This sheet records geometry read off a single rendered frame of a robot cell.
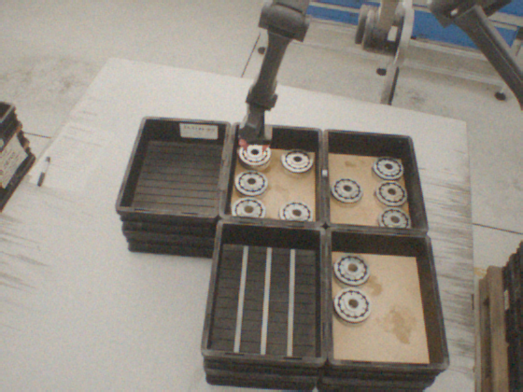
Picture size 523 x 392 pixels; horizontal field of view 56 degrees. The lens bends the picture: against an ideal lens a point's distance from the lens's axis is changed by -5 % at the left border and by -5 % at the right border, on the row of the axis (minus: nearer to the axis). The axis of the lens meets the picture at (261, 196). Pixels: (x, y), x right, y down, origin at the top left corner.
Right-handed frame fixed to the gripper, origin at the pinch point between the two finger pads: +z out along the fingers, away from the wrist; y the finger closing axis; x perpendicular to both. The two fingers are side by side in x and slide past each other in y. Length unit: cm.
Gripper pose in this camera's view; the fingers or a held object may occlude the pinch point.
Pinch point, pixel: (254, 150)
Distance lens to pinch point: 165.4
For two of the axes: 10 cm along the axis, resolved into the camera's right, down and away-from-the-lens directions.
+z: -0.3, 6.1, 7.9
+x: 0.7, -7.9, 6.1
